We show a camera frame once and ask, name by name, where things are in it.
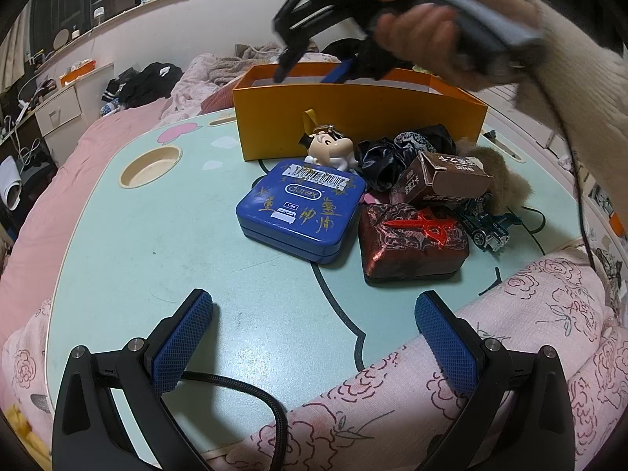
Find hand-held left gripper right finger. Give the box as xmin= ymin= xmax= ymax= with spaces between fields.
xmin=414 ymin=289 xmax=576 ymax=471

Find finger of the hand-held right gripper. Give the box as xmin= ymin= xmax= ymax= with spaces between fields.
xmin=273 ymin=0 xmax=344 ymax=84
xmin=321 ymin=56 xmax=361 ymax=84

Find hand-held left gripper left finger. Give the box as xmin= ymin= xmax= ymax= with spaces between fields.
xmin=51 ymin=288 xmax=214 ymax=471

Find orange cardboard box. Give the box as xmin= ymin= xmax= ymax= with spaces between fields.
xmin=232 ymin=62 xmax=489 ymax=162

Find cartoon boy figurine keychain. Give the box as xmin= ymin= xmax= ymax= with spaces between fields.
xmin=300 ymin=109 xmax=359 ymax=173

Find red black patterned box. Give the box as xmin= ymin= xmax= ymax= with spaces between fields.
xmin=358 ymin=203 xmax=471 ymax=286

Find black leather lace garment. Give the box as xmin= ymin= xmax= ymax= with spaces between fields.
xmin=357 ymin=124 xmax=457 ymax=192

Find teal toy car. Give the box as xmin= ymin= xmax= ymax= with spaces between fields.
xmin=458 ymin=196 xmax=518 ymax=256

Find blue tin box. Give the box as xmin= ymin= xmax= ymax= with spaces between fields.
xmin=235 ymin=159 xmax=368 ymax=263

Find brown drink carton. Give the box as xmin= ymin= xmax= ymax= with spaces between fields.
xmin=390 ymin=151 xmax=494 ymax=207

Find brown white furry tail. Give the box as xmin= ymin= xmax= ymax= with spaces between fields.
xmin=454 ymin=146 xmax=533 ymax=212

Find person's right forearm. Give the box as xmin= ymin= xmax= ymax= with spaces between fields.
xmin=510 ymin=0 xmax=628 ymax=197

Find person's right hand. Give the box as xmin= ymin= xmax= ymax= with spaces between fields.
xmin=373 ymin=0 xmax=543 ymax=91

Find black clothes pile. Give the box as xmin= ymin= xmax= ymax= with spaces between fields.
xmin=321 ymin=38 xmax=364 ymax=60
xmin=100 ymin=62 xmax=183 ymax=109

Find beige knit blanket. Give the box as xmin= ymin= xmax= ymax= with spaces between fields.
xmin=234 ymin=42 xmax=290 ymax=62

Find pink fluffy blanket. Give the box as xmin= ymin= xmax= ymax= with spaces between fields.
xmin=159 ymin=51 xmax=256 ymax=121

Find pink floral blanket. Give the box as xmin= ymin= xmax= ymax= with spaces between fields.
xmin=0 ymin=248 xmax=626 ymax=471

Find white louvered doors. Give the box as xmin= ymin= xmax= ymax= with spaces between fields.
xmin=483 ymin=83 xmax=575 ymax=158

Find yellow cloth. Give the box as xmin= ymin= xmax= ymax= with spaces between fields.
xmin=2 ymin=402 xmax=52 ymax=471

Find pink bed sheet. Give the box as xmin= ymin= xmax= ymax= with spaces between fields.
xmin=0 ymin=95 xmax=172 ymax=403

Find orange tissue box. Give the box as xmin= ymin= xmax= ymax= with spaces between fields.
xmin=59 ymin=59 xmax=96 ymax=86

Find white slipper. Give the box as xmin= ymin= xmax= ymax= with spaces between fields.
xmin=0 ymin=155 xmax=24 ymax=209

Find white drawer cabinet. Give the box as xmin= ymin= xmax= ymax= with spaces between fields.
xmin=34 ymin=81 xmax=84 ymax=138

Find black braided cable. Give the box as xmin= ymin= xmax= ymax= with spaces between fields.
xmin=179 ymin=373 xmax=290 ymax=471

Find thin black cable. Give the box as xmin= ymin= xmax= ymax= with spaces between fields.
xmin=537 ymin=76 xmax=597 ymax=270

